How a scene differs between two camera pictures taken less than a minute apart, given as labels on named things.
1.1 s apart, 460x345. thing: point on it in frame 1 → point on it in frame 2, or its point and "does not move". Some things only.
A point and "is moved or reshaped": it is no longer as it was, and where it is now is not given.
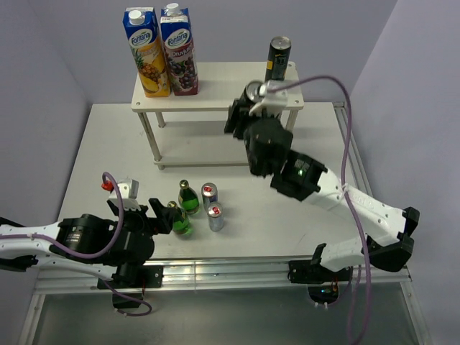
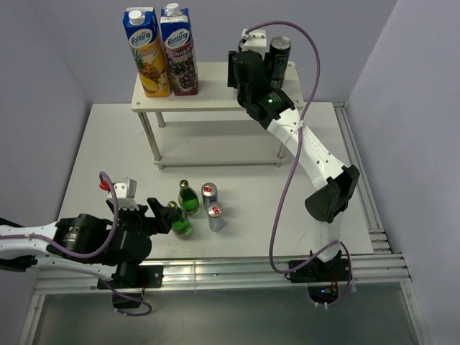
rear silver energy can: [210, 194] does not move
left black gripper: [164, 215] does not move
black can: [251, 95] is moved or reshaped
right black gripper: [236, 113] → [231, 77]
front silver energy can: [215, 212] does not move
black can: [277, 59] does not move
